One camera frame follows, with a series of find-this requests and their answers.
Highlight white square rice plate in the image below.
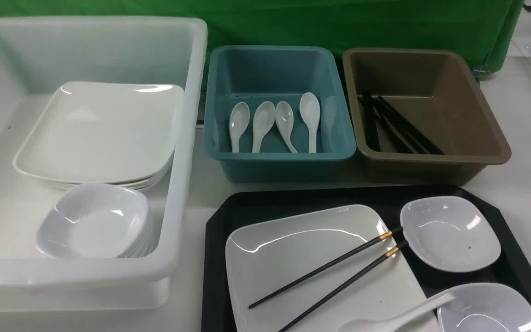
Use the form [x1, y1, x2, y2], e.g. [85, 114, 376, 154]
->
[225, 205, 426, 332]

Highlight white bowl tray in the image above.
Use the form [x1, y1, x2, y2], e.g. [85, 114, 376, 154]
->
[400, 196, 502, 273]
[437, 282, 531, 332]

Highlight black serving tray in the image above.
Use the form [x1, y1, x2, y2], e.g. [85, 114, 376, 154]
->
[201, 185, 531, 332]

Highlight green backdrop cloth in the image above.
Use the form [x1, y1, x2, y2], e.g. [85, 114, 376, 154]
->
[0, 0, 523, 72]

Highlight black chopstick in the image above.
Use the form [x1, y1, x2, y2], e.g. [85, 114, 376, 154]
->
[279, 240, 409, 332]
[248, 226, 403, 309]

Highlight stack of white square plates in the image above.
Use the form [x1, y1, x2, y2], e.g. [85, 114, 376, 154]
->
[12, 81, 185, 184]

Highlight white spoon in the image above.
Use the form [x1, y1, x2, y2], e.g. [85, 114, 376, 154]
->
[299, 92, 321, 153]
[338, 292, 456, 332]
[275, 101, 298, 153]
[252, 101, 275, 153]
[228, 102, 249, 153]

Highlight teal plastic bin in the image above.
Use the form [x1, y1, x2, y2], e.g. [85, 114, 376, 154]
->
[204, 45, 356, 183]

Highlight black chopsticks in brown bin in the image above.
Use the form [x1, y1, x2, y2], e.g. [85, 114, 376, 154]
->
[358, 93, 445, 155]

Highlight stack of white bowls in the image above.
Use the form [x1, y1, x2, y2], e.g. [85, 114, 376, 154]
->
[35, 184, 156, 259]

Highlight brown plastic bin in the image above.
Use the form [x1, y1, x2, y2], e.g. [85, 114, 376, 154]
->
[342, 48, 512, 185]

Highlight large white plastic tub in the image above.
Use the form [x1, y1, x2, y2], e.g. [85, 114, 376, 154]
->
[0, 16, 208, 313]

